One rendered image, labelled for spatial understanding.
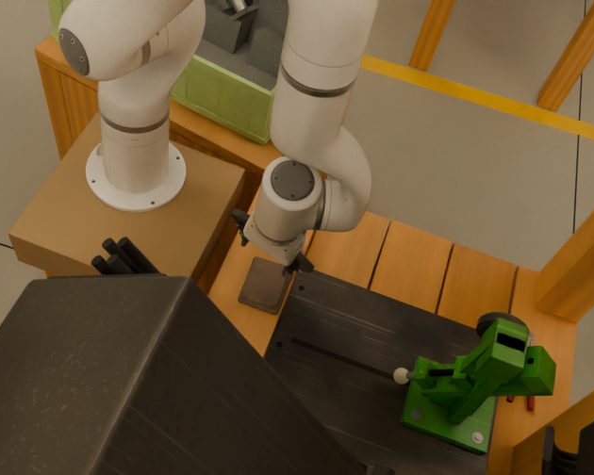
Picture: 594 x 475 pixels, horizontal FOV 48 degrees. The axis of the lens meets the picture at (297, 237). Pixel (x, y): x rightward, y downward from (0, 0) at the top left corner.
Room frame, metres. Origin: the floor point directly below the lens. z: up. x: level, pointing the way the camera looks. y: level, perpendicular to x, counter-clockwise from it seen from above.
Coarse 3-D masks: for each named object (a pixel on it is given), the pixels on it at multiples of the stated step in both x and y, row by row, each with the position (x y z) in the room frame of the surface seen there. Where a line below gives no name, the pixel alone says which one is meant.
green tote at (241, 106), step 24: (48, 0) 1.22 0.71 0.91; (72, 0) 1.19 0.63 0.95; (192, 72) 1.11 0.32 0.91; (216, 72) 1.09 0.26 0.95; (192, 96) 1.11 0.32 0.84; (216, 96) 1.09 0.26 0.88; (240, 96) 1.07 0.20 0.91; (264, 96) 1.05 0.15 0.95; (216, 120) 1.09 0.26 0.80; (240, 120) 1.07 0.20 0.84; (264, 120) 1.06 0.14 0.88; (264, 144) 1.06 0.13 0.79
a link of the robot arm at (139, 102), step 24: (168, 24) 0.77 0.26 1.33; (192, 24) 0.80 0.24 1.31; (168, 48) 0.76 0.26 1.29; (192, 48) 0.81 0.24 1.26; (144, 72) 0.77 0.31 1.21; (168, 72) 0.78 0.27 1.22; (120, 96) 0.73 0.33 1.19; (144, 96) 0.74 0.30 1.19; (168, 96) 0.77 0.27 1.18; (120, 120) 0.72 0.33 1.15; (144, 120) 0.73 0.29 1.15
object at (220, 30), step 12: (216, 0) 1.37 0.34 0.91; (252, 0) 1.37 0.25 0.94; (216, 12) 1.32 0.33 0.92; (228, 12) 1.32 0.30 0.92; (216, 24) 1.31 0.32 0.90; (228, 24) 1.30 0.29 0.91; (240, 24) 1.30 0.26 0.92; (204, 36) 1.30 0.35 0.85; (216, 36) 1.29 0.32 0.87; (228, 36) 1.29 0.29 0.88; (240, 36) 1.30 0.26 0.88; (228, 48) 1.28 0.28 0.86
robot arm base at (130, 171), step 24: (168, 120) 0.78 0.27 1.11; (120, 144) 0.72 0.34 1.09; (144, 144) 0.73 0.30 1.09; (168, 144) 0.78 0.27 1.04; (96, 168) 0.75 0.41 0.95; (120, 168) 0.72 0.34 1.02; (144, 168) 0.73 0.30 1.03; (168, 168) 0.80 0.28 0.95; (96, 192) 0.70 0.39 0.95; (120, 192) 0.71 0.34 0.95; (144, 192) 0.73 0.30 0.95; (168, 192) 0.74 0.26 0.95
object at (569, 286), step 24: (576, 240) 0.80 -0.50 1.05; (552, 264) 0.81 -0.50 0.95; (576, 264) 0.74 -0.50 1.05; (552, 288) 0.74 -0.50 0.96; (576, 288) 0.74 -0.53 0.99; (552, 312) 0.74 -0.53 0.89; (576, 312) 0.74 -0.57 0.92; (576, 408) 0.44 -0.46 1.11; (576, 432) 0.40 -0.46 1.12; (528, 456) 0.41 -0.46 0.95
